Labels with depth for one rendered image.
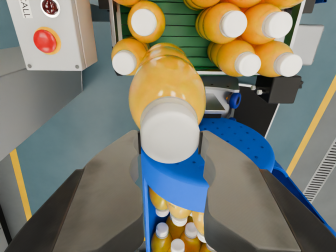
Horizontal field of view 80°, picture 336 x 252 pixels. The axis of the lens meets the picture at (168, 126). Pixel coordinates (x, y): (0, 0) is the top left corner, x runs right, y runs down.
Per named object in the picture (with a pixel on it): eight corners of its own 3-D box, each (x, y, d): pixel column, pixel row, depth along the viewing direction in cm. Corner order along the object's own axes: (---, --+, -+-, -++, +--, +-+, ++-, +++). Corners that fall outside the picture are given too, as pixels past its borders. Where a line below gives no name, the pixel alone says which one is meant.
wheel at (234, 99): (227, 109, 54) (234, 111, 53) (230, 93, 52) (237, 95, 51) (233, 105, 58) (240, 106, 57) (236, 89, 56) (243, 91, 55)
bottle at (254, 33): (238, 45, 54) (272, 55, 37) (218, 27, 52) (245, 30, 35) (258, 20, 51) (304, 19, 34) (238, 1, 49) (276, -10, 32)
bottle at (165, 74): (173, 32, 29) (188, 53, 12) (196, 75, 32) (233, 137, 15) (132, 60, 30) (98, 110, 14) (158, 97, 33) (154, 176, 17)
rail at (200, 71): (121, 70, 52) (119, 73, 49) (121, 67, 51) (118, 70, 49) (275, 72, 53) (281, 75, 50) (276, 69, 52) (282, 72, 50)
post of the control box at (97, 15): (129, 22, 131) (58, 21, 42) (129, 15, 129) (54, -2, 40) (135, 22, 131) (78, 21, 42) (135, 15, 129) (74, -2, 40)
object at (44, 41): (39, 52, 35) (35, 53, 34) (33, 29, 33) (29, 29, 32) (60, 52, 35) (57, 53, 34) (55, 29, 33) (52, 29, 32)
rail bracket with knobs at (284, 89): (245, 91, 60) (259, 103, 51) (249, 66, 57) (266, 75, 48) (277, 91, 60) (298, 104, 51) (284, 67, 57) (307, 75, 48)
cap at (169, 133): (178, 87, 13) (180, 96, 12) (204, 130, 15) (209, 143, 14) (131, 115, 14) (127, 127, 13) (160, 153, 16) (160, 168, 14)
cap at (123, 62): (133, 74, 38) (132, 77, 37) (113, 69, 38) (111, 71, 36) (138, 53, 37) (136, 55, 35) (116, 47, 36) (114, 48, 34)
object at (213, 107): (178, 101, 58) (181, 119, 47) (178, 92, 57) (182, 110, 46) (212, 101, 58) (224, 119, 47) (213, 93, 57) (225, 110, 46)
